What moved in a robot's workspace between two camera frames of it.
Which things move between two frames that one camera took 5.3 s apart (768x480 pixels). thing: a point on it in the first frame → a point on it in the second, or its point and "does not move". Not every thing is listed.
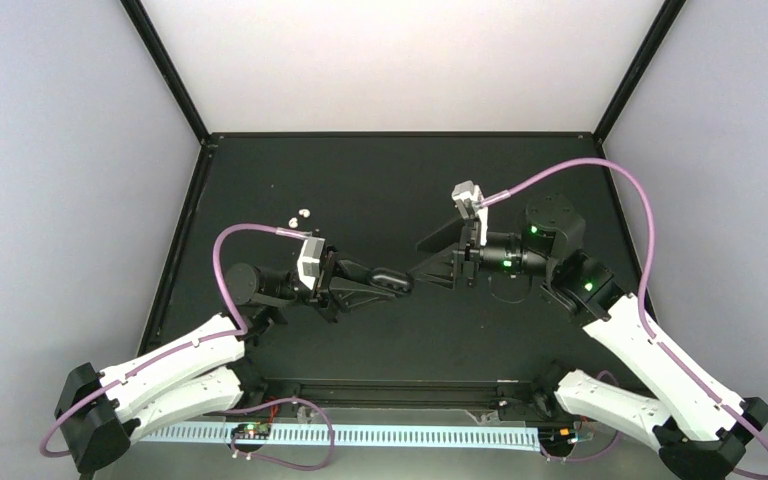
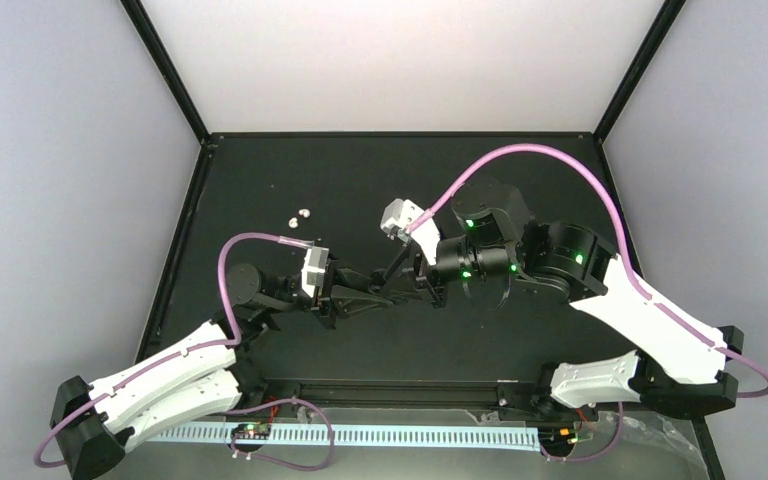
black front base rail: [398, 393] does not move
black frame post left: [160, 55] does not move
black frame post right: [668, 12] does not move
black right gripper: [463, 258] → [425, 283]
